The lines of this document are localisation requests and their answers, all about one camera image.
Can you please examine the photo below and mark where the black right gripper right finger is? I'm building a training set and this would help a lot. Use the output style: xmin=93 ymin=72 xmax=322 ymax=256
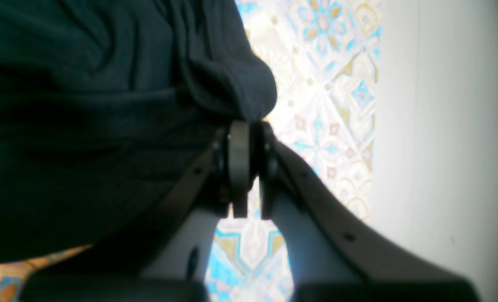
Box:
xmin=255 ymin=122 xmax=479 ymax=302

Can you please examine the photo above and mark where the patterned colourful tablecloth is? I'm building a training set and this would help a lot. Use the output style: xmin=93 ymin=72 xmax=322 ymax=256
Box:
xmin=0 ymin=0 xmax=383 ymax=302

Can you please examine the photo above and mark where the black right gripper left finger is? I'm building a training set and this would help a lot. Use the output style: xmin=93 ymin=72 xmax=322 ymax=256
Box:
xmin=20 ymin=121 xmax=258 ymax=302

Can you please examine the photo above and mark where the black t-shirt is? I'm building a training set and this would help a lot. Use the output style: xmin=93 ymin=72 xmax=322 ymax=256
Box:
xmin=0 ymin=0 xmax=277 ymax=263

